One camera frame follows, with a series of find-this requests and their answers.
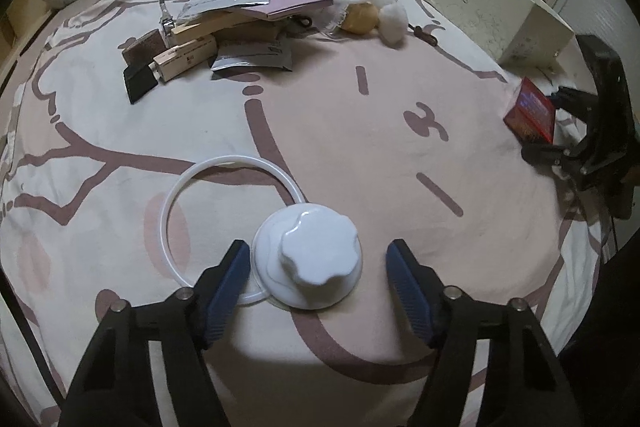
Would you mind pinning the red cardboard box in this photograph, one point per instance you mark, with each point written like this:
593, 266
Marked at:
532, 112

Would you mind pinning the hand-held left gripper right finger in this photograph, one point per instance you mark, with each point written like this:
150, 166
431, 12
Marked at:
407, 287

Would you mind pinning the white shutter door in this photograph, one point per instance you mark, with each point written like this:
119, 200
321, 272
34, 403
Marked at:
600, 7

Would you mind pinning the printed blanket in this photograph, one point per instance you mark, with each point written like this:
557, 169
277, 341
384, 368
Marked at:
350, 132

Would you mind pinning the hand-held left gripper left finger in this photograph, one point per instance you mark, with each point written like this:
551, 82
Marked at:
227, 287

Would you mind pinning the silver foil packet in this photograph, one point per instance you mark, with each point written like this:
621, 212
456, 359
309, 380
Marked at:
250, 54

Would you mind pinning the black sponge block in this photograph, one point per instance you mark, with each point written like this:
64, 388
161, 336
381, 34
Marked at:
137, 79

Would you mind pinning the long wooden box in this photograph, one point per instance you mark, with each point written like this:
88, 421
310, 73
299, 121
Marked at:
215, 27

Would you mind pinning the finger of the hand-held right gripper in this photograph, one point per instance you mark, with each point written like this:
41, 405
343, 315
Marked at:
575, 99
545, 153

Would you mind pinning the white knob lid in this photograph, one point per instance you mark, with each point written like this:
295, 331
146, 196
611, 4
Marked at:
310, 257

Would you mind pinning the pink notebook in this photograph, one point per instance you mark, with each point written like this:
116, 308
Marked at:
290, 2

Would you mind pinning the light wooden box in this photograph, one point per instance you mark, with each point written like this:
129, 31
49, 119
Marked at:
185, 57

